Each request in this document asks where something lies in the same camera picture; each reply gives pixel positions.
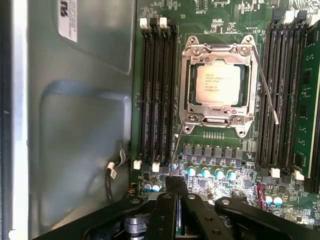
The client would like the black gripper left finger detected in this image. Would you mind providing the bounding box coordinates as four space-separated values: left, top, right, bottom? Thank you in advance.
32 175 179 240

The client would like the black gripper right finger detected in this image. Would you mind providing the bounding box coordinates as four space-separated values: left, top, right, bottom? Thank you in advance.
176 175 301 240

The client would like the thin metal locking lever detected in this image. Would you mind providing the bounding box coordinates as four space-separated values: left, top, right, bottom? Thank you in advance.
171 119 188 174
251 44 280 125

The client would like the silver CPU chip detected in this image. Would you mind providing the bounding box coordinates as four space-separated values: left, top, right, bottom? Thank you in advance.
193 63 243 106

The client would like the CPU socket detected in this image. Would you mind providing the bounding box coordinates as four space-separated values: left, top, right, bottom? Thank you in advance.
178 34 260 137

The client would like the black open PC case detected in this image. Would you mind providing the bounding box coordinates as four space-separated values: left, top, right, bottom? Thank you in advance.
0 0 141 240

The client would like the green RAM stick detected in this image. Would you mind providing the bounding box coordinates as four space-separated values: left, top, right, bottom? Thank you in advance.
293 22 320 180

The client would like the green motherboard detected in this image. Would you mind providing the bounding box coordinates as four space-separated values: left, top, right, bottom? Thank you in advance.
129 0 320 226

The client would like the thin red wire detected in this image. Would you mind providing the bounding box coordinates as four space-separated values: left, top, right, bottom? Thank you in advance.
254 182 270 213

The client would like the black wire with white tag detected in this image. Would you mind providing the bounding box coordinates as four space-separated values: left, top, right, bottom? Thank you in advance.
104 143 137 202

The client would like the grey metal cable clip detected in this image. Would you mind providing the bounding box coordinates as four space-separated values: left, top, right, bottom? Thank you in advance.
117 147 131 165

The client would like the white wall sticker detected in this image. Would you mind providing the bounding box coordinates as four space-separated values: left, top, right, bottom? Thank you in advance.
57 0 79 43

